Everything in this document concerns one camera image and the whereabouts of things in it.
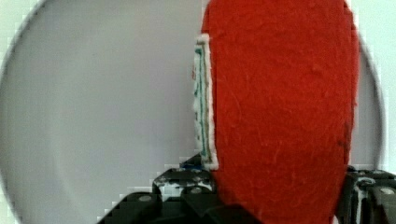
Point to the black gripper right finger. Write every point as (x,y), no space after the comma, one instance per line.
(368,197)

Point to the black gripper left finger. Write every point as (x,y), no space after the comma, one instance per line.
(189,174)

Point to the red felt ketchup bottle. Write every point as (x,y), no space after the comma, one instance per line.
(285,76)

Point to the grey round plate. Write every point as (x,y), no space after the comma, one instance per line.
(97,99)

